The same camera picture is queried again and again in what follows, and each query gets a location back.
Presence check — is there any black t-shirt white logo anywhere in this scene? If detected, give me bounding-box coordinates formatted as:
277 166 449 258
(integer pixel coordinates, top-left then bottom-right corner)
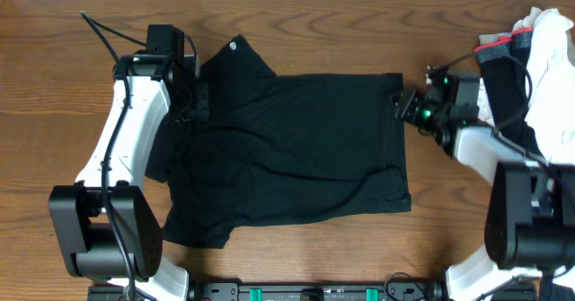
146 36 411 249

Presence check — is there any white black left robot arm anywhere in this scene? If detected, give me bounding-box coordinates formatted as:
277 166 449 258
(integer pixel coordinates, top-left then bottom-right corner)
49 52 199 300

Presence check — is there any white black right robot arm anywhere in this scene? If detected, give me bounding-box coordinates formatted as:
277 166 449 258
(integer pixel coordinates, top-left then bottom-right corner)
393 72 574 300

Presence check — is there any white crumpled garment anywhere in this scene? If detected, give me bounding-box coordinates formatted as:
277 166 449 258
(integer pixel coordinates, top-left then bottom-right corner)
513 7 574 164

